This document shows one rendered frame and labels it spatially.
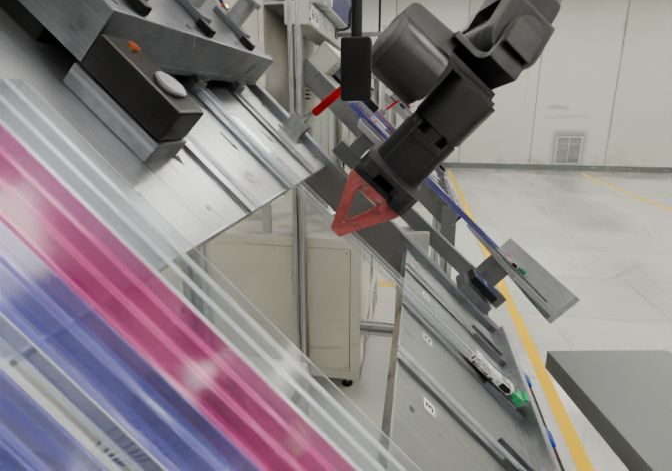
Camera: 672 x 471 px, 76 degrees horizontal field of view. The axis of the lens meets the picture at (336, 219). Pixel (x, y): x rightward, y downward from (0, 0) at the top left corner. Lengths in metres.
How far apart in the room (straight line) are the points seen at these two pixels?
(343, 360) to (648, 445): 1.12
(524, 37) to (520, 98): 7.79
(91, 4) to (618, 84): 8.48
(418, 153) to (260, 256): 1.24
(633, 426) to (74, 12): 0.85
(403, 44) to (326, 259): 1.21
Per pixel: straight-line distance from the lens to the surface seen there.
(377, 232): 0.68
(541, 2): 0.49
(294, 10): 1.46
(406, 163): 0.43
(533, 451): 0.54
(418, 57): 0.40
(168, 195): 0.32
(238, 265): 1.66
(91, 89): 0.35
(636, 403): 0.90
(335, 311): 1.62
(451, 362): 0.51
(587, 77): 8.50
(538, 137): 8.32
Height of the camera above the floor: 1.07
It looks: 15 degrees down
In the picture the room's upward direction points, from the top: straight up
